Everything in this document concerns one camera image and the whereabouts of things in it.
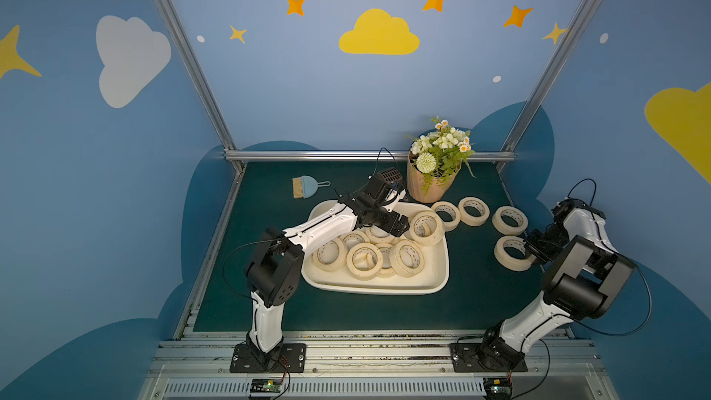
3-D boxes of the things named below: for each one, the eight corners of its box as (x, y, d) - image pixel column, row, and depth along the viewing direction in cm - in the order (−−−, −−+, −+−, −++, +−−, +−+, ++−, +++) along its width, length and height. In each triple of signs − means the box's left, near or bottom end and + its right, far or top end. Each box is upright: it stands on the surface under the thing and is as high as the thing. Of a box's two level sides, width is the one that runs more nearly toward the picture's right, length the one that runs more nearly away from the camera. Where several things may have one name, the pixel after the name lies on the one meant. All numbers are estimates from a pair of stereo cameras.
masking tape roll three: (445, 232, 103) (447, 227, 100) (430, 209, 110) (432, 203, 107) (463, 226, 105) (466, 221, 102) (447, 204, 112) (450, 198, 109)
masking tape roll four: (496, 235, 103) (500, 230, 100) (487, 211, 110) (491, 205, 107) (527, 235, 103) (532, 230, 100) (516, 211, 110) (521, 206, 107)
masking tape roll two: (462, 226, 105) (464, 221, 102) (455, 201, 112) (457, 196, 110) (491, 226, 105) (494, 222, 102) (482, 201, 112) (484, 196, 110)
